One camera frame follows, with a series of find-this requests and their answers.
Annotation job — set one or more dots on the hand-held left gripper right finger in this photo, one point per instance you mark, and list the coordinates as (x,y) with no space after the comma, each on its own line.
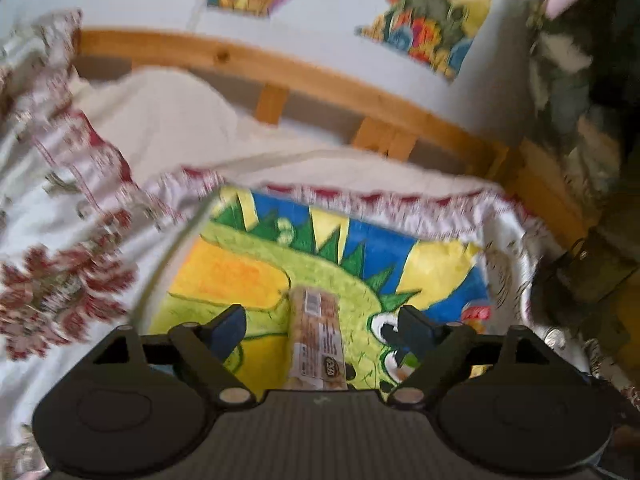
(414,331)

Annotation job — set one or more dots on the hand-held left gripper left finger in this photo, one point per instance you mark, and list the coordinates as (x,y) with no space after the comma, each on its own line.
(231,329)

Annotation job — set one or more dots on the clear tan snack bar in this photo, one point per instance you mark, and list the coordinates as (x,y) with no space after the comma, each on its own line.
(316,340)

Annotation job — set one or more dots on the colourful dinosaur drawing sheet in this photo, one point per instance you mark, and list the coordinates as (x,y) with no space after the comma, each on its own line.
(310,265)

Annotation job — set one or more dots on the floral satin blanket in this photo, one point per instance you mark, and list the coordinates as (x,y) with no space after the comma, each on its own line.
(65,210)

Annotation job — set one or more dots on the white pillow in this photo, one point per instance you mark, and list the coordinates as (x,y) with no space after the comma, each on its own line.
(160,120)

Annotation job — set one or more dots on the brown plush toy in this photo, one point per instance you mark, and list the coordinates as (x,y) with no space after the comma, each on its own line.
(590,110)

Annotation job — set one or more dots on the wooden bed frame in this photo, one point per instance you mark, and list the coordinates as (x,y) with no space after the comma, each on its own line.
(300,75)

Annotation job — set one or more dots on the large colourful wall drawing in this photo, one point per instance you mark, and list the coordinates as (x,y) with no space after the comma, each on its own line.
(430,15)

